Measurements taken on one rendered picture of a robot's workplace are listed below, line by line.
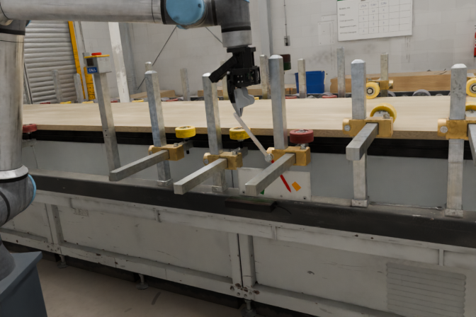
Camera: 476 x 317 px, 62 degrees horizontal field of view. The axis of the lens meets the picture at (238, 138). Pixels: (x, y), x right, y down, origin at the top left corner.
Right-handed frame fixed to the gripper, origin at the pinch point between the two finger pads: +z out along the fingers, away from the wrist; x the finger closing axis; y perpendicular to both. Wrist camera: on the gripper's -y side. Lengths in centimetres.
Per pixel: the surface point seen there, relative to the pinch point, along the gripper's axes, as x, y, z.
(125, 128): 24, -71, 11
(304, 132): 14.9, 16.4, 9.6
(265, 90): 115, -41, 6
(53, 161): 28, -132, 31
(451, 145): 6, 60, 10
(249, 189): -24.4, 14.5, 15.4
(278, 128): 6.2, 11.0, 6.3
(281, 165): -6.4, 16.2, 14.7
